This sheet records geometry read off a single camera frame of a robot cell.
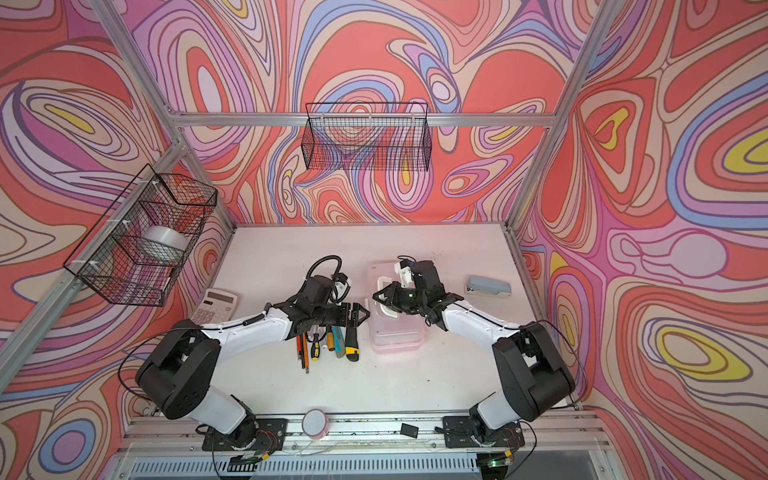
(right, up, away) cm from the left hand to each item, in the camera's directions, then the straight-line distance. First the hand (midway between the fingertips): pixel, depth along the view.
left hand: (364, 312), depth 87 cm
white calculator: (-48, 0, +7) cm, 48 cm away
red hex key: (-20, -11, +1) cm, 23 cm away
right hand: (+4, +3, -3) cm, 6 cm away
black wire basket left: (-52, +19, -17) cm, 58 cm away
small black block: (+12, -28, -12) cm, 33 cm away
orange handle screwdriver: (-10, -9, 0) cm, 13 cm away
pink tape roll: (-11, -24, -15) cm, 31 cm away
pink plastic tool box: (+8, -4, -7) cm, 11 cm away
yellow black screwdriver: (-14, -10, -1) cm, 18 cm away
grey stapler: (+37, +7, +9) cm, 38 cm away
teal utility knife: (-8, -9, +1) cm, 12 cm away
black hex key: (-18, -11, 0) cm, 22 cm away
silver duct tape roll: (-47, +20, -17) cm, 53 cm away
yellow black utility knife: (-4, -10, +2) cm, 11 cm away
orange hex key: (-17, -12, 0) cm, 21 cm away
